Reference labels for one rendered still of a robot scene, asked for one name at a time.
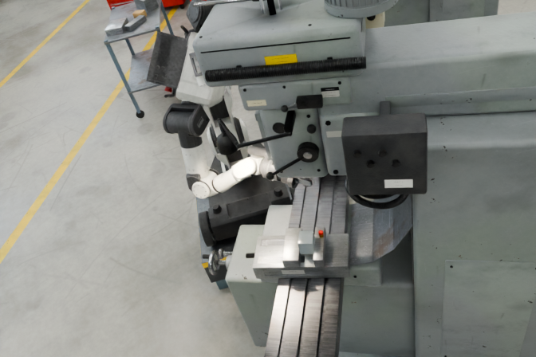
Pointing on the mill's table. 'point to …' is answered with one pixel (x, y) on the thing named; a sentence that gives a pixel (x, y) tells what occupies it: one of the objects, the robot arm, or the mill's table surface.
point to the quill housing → (288, 153)
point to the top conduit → (286, 69)
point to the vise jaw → (293, 257)
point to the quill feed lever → (307, 152)
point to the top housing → (277, 37)
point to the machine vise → (323, 245)
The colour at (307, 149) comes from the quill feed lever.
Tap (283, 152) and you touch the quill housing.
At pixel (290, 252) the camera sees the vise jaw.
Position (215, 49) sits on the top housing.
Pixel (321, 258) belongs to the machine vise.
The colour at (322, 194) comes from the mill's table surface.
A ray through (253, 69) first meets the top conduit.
